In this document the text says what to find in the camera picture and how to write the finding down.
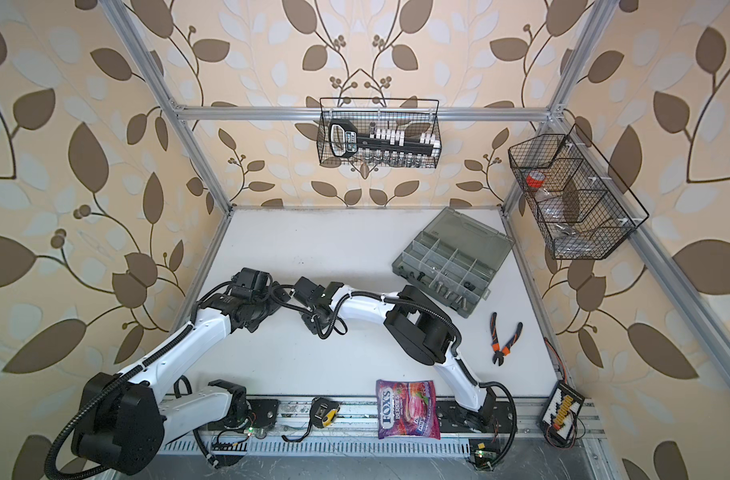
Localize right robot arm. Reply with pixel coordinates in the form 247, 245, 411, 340
290, 277, 518, 433

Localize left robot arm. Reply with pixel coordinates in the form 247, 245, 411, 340
44, 268, 290, 479

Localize yellow black tape measure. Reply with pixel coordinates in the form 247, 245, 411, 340
281, 397, 341, 443

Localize purple Fox's candy bag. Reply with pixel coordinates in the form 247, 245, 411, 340
376, 380, 441, 440

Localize grey plastic organizer box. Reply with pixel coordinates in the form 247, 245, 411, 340
392, 207, 512, 318

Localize orange black pliers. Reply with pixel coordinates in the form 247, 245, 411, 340
489, 311, 525, 366

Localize socket set on black rail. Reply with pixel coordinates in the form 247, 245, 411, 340
324, 120, 443, 168

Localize back wire basket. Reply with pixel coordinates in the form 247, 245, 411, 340
316, 95, 443, 169

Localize wire basket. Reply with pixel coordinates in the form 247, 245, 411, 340
316, 95, 443, 169
508, 125, 649, 260

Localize small electronics board with wires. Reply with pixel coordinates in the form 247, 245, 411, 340
538, 381, 586, 449

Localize right wire basket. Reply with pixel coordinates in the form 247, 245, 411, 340
508, 125, 649, 260

